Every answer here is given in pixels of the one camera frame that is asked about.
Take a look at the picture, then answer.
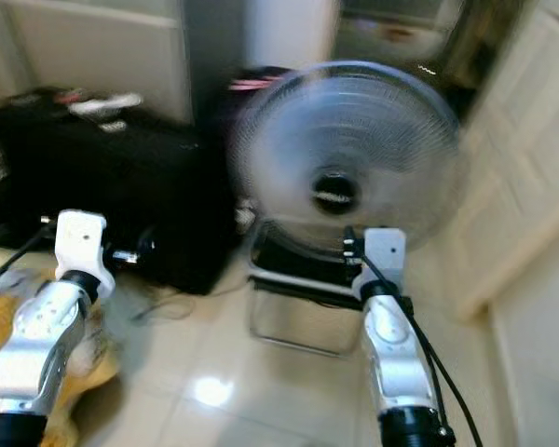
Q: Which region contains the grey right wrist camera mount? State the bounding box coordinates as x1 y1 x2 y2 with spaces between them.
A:
359 226 409 295

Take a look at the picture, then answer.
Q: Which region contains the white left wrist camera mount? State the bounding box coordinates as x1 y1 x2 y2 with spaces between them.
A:
54 210 116 295

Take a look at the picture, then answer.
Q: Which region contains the orange cartoon print blanket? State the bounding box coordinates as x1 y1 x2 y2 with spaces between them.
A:
0 270 124 447

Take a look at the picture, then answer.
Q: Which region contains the large black bag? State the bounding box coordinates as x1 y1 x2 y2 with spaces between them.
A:
0 88 250 297

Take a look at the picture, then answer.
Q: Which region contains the white panelled door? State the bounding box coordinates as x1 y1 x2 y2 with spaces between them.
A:
447 0 559 325

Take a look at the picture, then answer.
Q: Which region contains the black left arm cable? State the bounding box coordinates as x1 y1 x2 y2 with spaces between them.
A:
0 228 59 299

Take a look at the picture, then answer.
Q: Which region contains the white standing floor fan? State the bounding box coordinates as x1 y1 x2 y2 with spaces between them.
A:
228 61 469 360

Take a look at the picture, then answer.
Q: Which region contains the pink striped dark item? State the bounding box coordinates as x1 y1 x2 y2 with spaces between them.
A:
228 67 294 94

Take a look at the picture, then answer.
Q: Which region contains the small white item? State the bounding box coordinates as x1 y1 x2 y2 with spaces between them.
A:
70 91 145 117

